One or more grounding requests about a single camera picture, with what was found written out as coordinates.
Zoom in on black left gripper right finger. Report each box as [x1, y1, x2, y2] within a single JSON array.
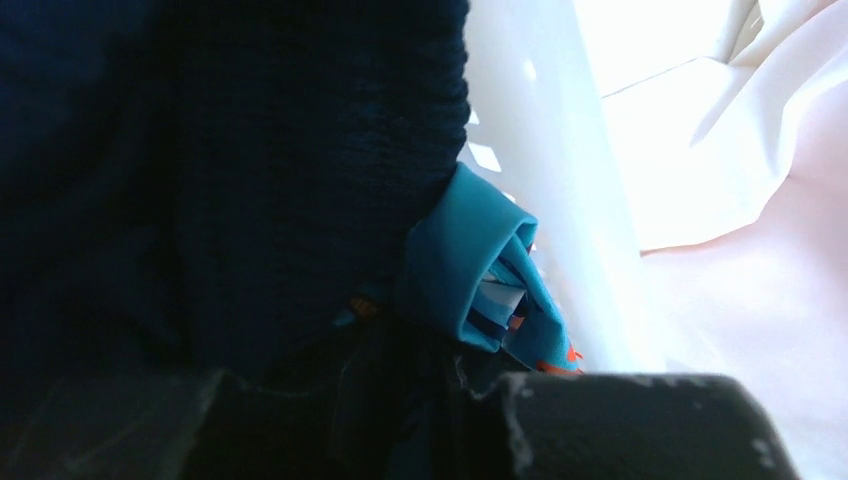
[[430, 344, 798, 479]]

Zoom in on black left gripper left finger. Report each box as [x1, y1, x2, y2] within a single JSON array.
[[1, 324, 390, 479]]

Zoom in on teal shark print shorts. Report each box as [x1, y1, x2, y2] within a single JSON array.
[[331, 162, 586, 378]]

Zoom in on navy blue shorts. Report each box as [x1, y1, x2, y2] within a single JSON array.
[[0, 0, 473, 399]]

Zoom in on white plastic basket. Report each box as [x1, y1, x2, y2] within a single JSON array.
[[462, 1, 667, 373]]

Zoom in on white garment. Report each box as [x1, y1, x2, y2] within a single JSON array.
[[576, 1, 847, 479]]

